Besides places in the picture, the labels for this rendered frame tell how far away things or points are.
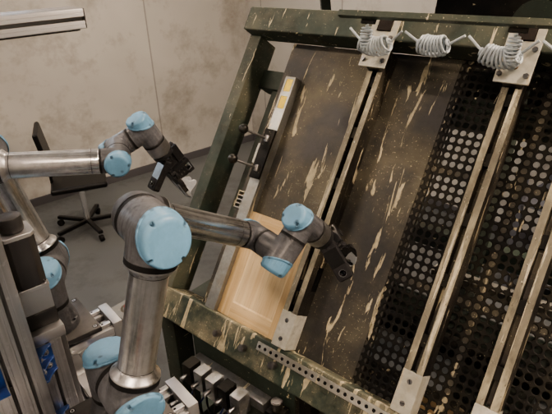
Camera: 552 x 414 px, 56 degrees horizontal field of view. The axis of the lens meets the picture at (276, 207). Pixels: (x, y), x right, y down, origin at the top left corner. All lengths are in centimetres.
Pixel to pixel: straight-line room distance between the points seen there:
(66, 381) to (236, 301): 69
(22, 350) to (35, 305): 12
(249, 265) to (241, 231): 61
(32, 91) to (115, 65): 82
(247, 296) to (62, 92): 372
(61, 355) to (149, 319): 47
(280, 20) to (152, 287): 133
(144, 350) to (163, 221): 31
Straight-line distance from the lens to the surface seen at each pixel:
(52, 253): 188
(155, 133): 172
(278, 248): 135
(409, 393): 163
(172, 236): 108
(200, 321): 207
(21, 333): 145
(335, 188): 179
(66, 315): 185
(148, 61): 564
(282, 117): 204
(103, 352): 138
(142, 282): 114
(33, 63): 523
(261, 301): 194
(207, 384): 199
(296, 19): 212
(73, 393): 168
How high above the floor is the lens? 213
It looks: 26 degrees down
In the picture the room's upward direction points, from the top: 2 degrees counter-clockwise
